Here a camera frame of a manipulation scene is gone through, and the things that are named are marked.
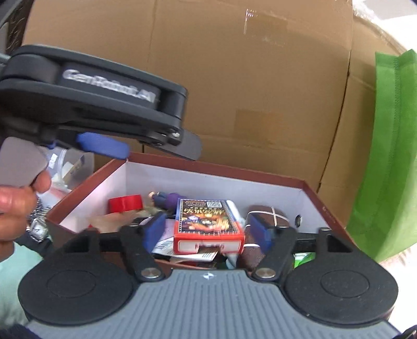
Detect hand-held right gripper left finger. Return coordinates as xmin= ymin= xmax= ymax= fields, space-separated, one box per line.
xmin=60 ymin=212 xmax=168 ymax=283

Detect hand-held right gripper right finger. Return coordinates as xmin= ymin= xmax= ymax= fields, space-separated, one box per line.
xmin=248 ymin=213 xmax=355 ymax=283

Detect purple toy figure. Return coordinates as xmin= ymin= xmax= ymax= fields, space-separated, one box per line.
xmin=148 ymin=191 xmax=182 ymax=213

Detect red playing card box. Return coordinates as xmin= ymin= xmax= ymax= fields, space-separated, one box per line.
xmin=172 ymin=198 xmax=246 ymax=256

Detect person's left hand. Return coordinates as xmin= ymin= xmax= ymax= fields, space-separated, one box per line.
xmin=0 ymin=169 xmax=52 ymax=242

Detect silver metal wristwatch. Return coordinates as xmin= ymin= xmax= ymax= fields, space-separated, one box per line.
xmin=26 ymin=197 xmax=50 ymax=243

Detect white paper slips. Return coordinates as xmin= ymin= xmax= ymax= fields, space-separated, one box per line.
xmin=152 ymin=225 xmax=219 ymax=262

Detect red tape roll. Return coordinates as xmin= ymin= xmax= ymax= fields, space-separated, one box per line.
xmin=108 ymin=194 xmax=144 ymax=215

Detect brown box with white inside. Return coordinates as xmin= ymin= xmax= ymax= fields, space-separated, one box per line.
xmin=45 ymin=152 xmax=359 ymax=277

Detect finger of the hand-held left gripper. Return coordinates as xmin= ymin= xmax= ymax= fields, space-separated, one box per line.
xmin=143 ymin=128 xmax=203 ymax=162
xmin=76 ymin=132 xmax=131 ymax=161

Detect green non-woven bag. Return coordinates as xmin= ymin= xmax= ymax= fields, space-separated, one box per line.
xmin=345 ymin=49 xmax=417 ymax=264

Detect clear plastic bag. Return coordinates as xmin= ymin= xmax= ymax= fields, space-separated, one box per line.
xmin=42 ymin=146 xmax=96 ymax=191

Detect white plastic sheet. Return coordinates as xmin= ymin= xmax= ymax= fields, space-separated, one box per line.
xmin=351 ymin=0 xmax=417 ymax=54

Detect large cardboard box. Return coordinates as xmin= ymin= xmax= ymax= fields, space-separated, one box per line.
xmin=20 ymin=0 xmax=408 ymax=225

